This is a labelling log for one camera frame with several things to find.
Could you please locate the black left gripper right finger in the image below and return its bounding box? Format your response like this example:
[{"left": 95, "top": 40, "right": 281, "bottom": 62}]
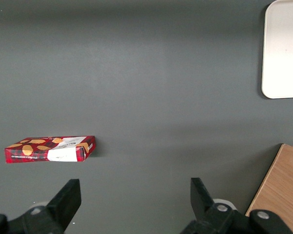
[{"left": 179, "top": 177, "right": 293, "bottom": 234}]

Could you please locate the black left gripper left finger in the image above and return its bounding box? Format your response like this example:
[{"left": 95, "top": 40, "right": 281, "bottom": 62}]
[{"left": 0, "top": 178, "right": 82, "bottom": 234}]

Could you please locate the white plastic tray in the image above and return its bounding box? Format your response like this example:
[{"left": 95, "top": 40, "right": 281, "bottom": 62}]
[{"left": 261, "top": 0, "right": 293, "bottom": 99}]

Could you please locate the light wooden board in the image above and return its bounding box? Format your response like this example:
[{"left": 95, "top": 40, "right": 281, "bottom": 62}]
[{"left": 245, "top": 143, "right": 293, "bottom": 234}]

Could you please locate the red cookie box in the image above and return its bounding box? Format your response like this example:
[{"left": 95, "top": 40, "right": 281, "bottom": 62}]
[{"left": 4, "top": 136, "right": 96, "bottom": 164}]

